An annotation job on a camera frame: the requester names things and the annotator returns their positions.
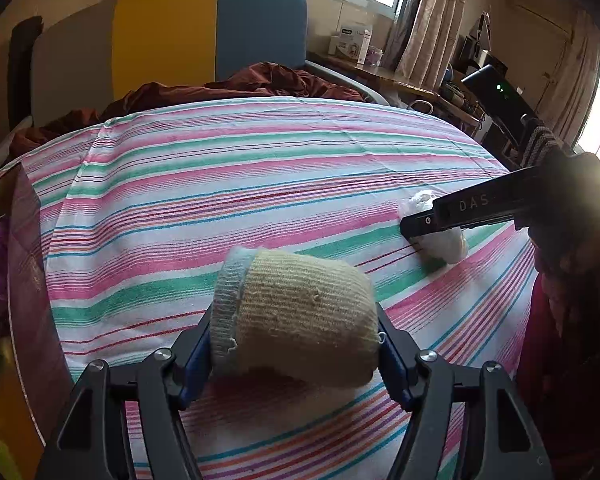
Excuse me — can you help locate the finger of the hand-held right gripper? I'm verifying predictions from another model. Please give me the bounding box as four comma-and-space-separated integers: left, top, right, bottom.
400, 208, 462, 241

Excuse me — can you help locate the wooden desk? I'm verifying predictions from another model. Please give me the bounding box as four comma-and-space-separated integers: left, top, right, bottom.
307, 52, 483, 133

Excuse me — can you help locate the gold tin box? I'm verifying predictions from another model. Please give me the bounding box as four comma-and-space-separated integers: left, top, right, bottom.
0, 162, 73, 480

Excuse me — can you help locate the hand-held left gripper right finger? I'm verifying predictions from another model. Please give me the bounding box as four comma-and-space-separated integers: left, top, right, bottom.
375, 302, 556, 480

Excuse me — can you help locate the white padded bed rail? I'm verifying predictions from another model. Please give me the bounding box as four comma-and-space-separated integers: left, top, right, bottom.
0, 116, 33, 176

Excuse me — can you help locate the dark knitted cloth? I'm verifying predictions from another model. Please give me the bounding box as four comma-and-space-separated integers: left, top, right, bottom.
517, 122, 563, 168

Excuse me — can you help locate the person's red clothing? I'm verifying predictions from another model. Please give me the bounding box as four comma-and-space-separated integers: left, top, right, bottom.
517, 230, 600, 480

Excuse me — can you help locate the black router with green lights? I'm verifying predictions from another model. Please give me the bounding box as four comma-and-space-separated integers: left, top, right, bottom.
461, 64, 536, 126

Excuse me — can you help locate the maroon blanket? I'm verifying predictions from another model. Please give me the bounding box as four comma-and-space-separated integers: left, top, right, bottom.
10, 61, 368, 156

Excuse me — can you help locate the black rolled mat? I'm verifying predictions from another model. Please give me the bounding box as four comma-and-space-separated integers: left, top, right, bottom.
9, 16, 43, 131

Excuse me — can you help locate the striped bed sheet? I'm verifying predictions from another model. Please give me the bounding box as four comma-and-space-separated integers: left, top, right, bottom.
0, 96, 541, 480

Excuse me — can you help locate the white plastic-wrapped bundle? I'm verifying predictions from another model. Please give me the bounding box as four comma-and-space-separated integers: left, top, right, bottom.
397, 189, 468, 265

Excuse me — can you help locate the grey bed rail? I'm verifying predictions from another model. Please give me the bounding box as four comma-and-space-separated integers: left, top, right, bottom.
305, 60, 391, 106

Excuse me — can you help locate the beige sock with blue cuff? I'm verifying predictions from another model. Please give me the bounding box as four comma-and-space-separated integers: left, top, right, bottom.
209, 246, 383, 391

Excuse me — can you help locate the beige patterned curtain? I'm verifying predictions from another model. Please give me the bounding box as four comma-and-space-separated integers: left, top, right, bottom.
550, 10, 600, 133
385, 0, 473, 88

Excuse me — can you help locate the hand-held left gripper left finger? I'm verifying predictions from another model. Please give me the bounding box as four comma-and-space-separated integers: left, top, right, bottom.
35, 305, 216, 480

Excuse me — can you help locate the white cardboard box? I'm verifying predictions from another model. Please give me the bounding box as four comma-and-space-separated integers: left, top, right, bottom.
330, 24, 373, 65

